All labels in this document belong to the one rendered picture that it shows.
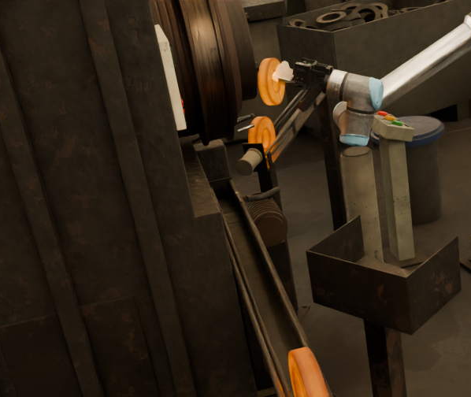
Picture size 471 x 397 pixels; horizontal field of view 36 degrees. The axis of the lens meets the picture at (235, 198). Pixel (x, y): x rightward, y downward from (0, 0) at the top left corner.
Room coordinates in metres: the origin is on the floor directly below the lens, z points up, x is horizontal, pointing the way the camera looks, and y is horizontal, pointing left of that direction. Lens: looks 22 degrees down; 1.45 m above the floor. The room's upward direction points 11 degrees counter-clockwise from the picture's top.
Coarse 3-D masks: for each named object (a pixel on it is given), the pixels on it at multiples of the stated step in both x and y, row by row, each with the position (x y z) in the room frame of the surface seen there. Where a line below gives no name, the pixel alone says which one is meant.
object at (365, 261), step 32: (352, 224) 1.55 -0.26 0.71; (320, 256) 1.41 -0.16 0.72; (352, 256) 1.54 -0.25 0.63; (448, 256) 1.34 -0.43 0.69; (320, 288) 1.42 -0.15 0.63; (352, 288) 1.35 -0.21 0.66; (384, 288) 1.28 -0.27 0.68; (416, 288) 1.26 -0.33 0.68; (448, 288) 1.34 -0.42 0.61; (384, 320) 1.29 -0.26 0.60; (416, 320) 1.25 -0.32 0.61; (384, 352) 1.39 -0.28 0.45; (384, 384) 1.40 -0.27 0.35
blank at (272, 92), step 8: (264, 64) 2.29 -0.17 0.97; (272, 64) 2.31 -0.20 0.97; (264, 72) 2.27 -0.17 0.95; (272, 72) 2.30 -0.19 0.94; (264, 80) 2.25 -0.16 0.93; (272, 80) 2.36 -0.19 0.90; (264, 88) 2.25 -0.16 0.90; (272, 88) 2.28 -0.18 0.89; (280, 88) 2.34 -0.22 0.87; (264, 96) 2.26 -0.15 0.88; (272, 96) 2.27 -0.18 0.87; (280, 96) 2.33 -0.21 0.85; (272, 104) 2.28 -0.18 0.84
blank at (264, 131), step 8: (256, 120) 2.34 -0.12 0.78; (264, 120) 2.35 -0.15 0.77; (256, 128) 2.31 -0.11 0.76; (264, 128) 2.35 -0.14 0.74; (272, 128) 2.40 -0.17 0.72; (248, 136) 2.31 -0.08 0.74; (256, 136) 2.29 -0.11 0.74; (264, 136) 2.39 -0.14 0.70; (272, 136) 2.39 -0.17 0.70; (264, 144) 2.38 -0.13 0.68
